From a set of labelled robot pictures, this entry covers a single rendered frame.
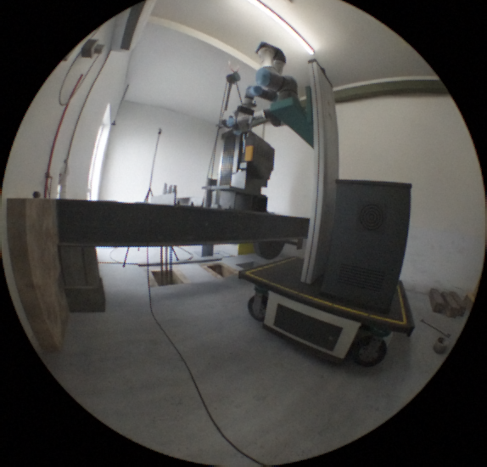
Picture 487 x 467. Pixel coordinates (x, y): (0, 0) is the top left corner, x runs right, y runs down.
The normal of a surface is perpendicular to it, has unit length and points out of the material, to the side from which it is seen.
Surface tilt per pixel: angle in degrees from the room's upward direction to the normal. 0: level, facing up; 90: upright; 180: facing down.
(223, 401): 0
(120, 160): 90
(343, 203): 90
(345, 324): 90
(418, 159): 90
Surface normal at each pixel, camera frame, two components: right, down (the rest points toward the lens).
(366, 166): -0.76, -0.03
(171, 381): 0.10, -0.99
